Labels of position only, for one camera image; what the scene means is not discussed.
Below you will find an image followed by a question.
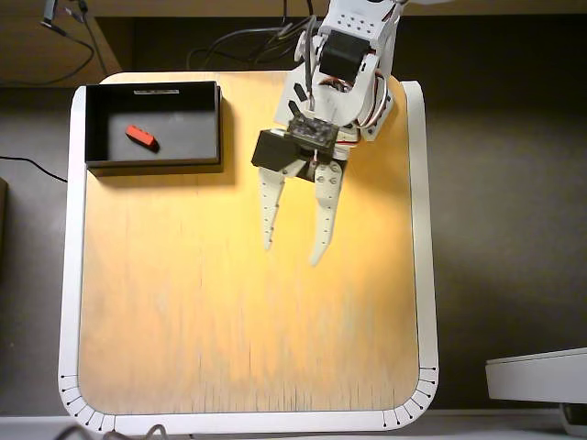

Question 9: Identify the red lego block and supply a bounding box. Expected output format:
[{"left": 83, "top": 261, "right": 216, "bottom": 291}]
[{"left": 124, "top": 124, "right": 161, "bottom": 153}]

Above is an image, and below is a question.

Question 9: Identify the white table edge frame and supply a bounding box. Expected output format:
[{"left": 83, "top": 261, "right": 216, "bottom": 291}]
[{"left": 58, "top": 81, "right": 440, "bottom": 435}]

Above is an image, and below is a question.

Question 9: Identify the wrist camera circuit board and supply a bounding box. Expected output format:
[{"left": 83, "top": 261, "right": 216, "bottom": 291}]
[{"left": 286, "top": 115, "right": 339, "bottom": 155}]

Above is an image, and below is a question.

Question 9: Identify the thin dark hanging cable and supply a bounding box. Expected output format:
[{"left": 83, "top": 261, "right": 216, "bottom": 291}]
[{"left": 63, "top": 0, "right": 109, "bottom": 77}]

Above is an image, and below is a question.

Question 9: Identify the black rectangular bin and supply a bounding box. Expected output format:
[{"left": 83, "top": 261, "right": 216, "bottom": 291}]
[{"left": 84, "top": 80, "right": 225, "bottom": 178}]

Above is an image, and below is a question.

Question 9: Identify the red white black servo wire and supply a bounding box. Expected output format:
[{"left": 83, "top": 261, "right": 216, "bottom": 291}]
[{"left": 352, "top": 72, "right": 392, "bottom": 135}]

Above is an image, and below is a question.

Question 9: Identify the thin black cable on floor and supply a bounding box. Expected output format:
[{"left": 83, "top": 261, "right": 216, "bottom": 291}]
[{"left": 0, "top": 155, "right": 69, "bottom": 183}]

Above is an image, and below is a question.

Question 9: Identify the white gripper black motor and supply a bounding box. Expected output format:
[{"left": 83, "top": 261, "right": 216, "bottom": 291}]
[{"left": 250, "top": 115, "right": 358, "bottom": 268}]

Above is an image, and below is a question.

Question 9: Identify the thin cable with grey plug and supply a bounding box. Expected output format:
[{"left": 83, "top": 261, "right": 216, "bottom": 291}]
[{"left": 0, "top": 0, "right": 97, "bottom": 88}]

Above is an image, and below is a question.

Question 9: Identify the black camera cable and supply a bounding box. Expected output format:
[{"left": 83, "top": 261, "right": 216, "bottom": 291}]
[{"left": 274, "top": 13, "right": 320, "bottom": 114}]

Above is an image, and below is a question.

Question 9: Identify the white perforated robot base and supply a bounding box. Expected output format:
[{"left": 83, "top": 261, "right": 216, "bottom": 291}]
[{"left": 360, "top": 89, "right": 395, "bottom": 141}]

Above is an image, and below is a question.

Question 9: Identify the black looped cable behind robot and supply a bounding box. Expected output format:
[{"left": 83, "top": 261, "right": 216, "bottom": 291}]
[{"left": 185, "top": 20, "right": 306, "bottom": 70}]

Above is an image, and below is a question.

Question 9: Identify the brown wooden desk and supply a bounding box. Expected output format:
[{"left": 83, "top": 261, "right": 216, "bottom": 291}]
[{"left": 0, "top": 0, "right": 587, "bottom": 88}]

